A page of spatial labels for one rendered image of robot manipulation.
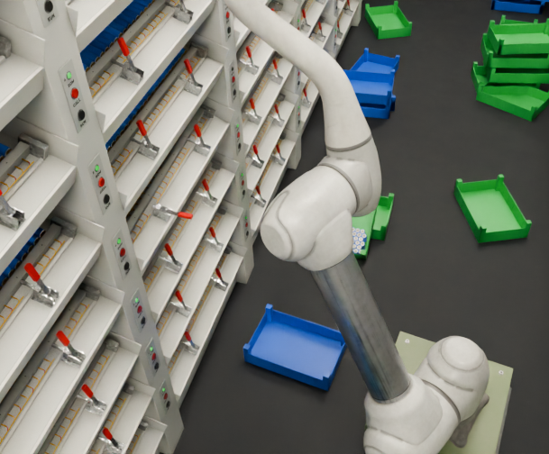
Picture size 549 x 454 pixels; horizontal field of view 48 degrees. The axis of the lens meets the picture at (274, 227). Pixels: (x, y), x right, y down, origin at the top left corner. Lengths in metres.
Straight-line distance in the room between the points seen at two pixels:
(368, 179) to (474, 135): 1.83
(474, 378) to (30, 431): 0.99
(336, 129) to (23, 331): 0.71
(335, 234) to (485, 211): 1.53
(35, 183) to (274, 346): 1.27
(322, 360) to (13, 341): 1.23
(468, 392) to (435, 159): 1.54
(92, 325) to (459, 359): 0.86
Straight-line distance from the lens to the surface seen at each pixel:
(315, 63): 1.26
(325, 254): 1.26
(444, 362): 1.59
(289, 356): 2.16
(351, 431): 2.03
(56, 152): 1.15
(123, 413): 1.70
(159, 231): 1.54
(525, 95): 3.48
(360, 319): 1.36
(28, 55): 1.05
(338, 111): 1.29
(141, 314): 1.51
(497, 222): 2.69
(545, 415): 2.19
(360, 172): 1.32
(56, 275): 1.22
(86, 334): 1.37
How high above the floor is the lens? 1.80
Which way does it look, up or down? 45 degrees down
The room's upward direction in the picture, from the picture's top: 3 degrees counter-clockwise
